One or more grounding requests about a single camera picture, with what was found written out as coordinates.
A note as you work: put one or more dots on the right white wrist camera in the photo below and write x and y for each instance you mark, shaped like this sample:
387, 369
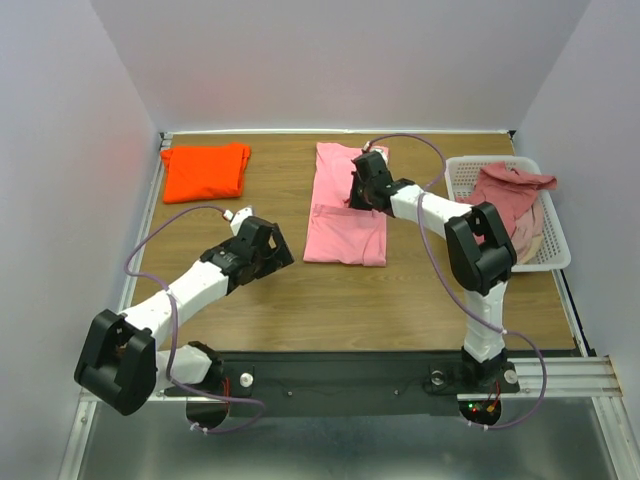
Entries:
381, 150

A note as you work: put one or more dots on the pink t-shirt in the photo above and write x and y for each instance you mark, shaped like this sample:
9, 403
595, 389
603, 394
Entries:
337, 233

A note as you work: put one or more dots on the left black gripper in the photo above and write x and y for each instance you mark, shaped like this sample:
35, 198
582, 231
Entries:
278, 257

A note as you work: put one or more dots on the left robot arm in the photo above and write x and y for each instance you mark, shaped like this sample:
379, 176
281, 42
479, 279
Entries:
120, 361

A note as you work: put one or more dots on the white plastic laundry basket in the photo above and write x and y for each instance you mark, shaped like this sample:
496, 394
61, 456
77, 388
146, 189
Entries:
553, 253

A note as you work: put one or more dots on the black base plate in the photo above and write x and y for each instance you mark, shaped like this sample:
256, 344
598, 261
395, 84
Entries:
369, 383

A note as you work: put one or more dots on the folded orange t-shirt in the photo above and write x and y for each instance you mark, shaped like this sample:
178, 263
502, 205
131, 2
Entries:
202, 173

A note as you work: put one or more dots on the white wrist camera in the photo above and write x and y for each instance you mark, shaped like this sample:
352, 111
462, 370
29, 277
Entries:
236, 219
381, 150

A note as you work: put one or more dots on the dusty red t-shirt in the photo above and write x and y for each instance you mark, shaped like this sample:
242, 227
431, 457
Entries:
514, 193

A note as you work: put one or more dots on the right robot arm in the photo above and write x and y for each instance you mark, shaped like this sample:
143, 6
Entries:
480, 253

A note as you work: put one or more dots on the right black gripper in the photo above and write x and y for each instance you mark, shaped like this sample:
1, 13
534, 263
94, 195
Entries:
357, 191

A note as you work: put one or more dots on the aluminium frame rail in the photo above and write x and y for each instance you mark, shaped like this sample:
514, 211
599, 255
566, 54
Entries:
548, 377

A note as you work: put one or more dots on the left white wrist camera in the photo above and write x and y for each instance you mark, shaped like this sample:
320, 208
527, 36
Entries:
236, 219

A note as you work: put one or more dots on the light pink garment in basket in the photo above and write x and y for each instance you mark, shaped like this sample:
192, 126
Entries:
530, 235

